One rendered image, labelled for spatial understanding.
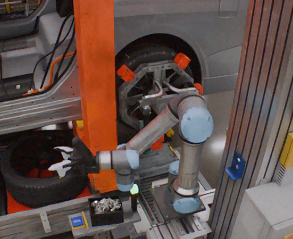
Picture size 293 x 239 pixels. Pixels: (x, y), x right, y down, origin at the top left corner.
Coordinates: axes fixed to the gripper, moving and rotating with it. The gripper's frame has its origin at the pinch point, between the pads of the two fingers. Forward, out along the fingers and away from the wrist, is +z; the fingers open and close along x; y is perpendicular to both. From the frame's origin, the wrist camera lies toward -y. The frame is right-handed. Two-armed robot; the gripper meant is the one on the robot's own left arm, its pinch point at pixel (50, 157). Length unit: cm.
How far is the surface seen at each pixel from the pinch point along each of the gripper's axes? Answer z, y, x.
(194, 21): -81, -30, 117
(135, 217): -35, 74, 42
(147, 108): -45, 18, 80
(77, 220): 0, 71, 38
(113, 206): -22, 63, 42
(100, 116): -18, 7, 49
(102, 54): -21, -28, 44
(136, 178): -39, 73, 82
